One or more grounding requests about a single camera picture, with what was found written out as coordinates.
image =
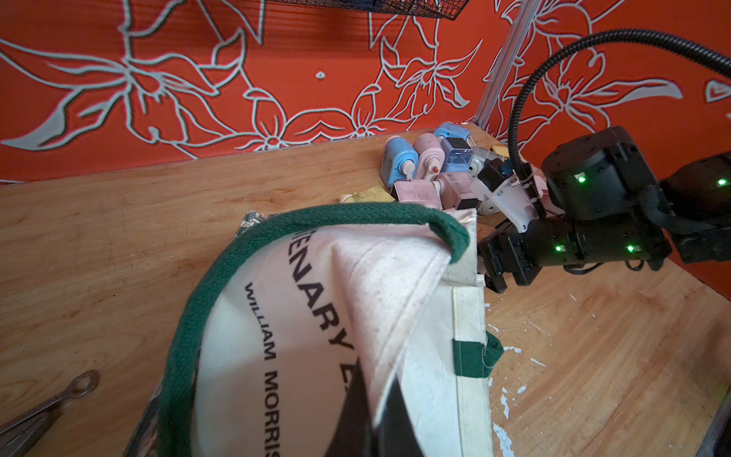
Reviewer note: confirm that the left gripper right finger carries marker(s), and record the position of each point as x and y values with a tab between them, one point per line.
395	435

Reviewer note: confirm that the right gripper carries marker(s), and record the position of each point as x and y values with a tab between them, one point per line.
577	246

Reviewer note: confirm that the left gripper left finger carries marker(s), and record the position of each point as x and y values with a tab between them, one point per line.
355	434

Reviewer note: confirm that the yellow white pencil sharpener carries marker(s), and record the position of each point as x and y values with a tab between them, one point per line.
501	150

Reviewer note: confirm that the white round pencil sharpener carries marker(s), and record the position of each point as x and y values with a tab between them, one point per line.
480	158

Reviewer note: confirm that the pink square pencil sharpener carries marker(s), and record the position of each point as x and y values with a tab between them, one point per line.
422	192

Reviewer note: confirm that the white canvas tote bag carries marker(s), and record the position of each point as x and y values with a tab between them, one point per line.
267	344

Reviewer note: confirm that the light blue small sharpener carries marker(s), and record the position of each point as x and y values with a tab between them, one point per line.
458	155

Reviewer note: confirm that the blue square pencil sharpener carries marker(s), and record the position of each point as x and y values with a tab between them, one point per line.
451	130

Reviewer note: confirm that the blue pencil sharpener pink cap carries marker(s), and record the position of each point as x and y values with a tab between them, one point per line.
399	162

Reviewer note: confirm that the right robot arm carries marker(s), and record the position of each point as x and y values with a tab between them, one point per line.
612	207

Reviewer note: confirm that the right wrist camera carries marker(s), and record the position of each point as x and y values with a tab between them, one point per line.
505	192

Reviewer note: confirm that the black wire wall basket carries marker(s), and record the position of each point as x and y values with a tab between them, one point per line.
438	9

